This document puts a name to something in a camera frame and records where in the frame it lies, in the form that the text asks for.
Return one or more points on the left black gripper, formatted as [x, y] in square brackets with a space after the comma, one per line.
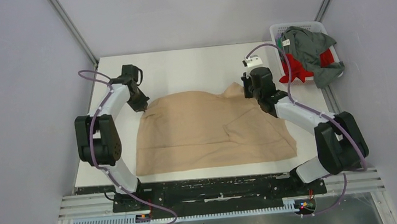
[138, 107]

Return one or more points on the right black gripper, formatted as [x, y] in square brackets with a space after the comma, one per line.
[247, 79]

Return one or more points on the beige t-shirt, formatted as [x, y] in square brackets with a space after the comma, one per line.
[196, 130]

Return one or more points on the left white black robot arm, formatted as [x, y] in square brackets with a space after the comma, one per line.
[98, 141]

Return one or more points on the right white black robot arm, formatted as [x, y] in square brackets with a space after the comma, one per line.
[339, 141]

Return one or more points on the red t-shirt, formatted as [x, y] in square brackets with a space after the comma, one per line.
[297, 70]

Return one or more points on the green garment in basket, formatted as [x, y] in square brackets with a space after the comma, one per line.
[280, 46]

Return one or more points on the grey-green t-shirt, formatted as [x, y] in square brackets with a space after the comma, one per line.
[307, 47]

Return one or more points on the white plastic laundry basket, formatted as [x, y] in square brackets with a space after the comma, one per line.
[313, 26]

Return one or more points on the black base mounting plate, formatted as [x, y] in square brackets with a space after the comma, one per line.
[215, 195]

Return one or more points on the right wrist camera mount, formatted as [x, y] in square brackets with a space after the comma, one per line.
[252, 61]

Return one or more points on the aluminium frame rails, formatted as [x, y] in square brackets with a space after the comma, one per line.
[98, 201]

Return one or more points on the white slotted cable duct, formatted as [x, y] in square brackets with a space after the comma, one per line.
[285, 207]

